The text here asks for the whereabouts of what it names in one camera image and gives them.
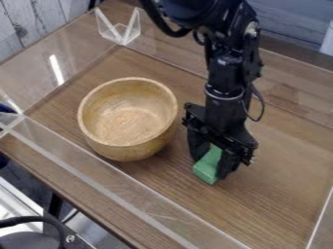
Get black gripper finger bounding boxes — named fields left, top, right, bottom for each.
left=188, top=129, right=212, bottom=161
left=217, top=149, right=243, bottom=179

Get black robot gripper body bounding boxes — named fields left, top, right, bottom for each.
left=182, top=84, right=260, bottom=165

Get clear acrylic tray wall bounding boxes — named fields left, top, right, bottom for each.
left=0, top=2, right=333, bottom=249

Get blue object at left edge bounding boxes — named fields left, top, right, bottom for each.
left=0, top=103, right=17, bottom=114

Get clear acrylic corner bracket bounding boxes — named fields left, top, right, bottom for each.
left=96, top=8, right=141, bottom=46

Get black cable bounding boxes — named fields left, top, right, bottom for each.
left=0, top=215, right=67, bottom=249

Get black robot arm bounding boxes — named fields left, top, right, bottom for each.
left=140, top=0, right=263, bottom=179

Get black metal table leg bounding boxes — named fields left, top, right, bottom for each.
left=49, top=194, right=65, bottom=218

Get green rectangular block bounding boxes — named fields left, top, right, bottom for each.
left=193, top=146, right=223, bottom=185

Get brown wooden bowl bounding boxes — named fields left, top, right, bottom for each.
left=77, top=77, right=178, bottom=161

